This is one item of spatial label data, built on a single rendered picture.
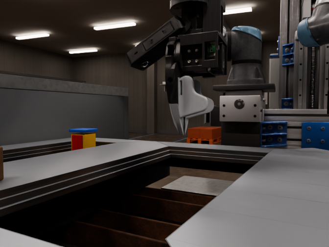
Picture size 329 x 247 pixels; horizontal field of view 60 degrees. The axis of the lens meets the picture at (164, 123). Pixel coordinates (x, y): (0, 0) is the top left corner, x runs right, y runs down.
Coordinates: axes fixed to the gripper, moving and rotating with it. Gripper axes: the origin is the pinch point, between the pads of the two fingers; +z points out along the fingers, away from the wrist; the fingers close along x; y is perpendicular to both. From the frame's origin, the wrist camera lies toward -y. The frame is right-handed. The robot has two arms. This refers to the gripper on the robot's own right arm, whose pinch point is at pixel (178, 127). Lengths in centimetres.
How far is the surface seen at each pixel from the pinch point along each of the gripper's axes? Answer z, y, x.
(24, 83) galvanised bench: -13, -60, 21
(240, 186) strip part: 7.9, 10.7, -4.4
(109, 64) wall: -254, -665, 945
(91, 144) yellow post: 5.6, -37.8, 26.5
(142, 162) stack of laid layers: 8.4, -14.1, 14.5
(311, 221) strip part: 8.6, 18.5, -13.8
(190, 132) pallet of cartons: 16, -235, 716
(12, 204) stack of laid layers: 10.3, -16.4, -17.3
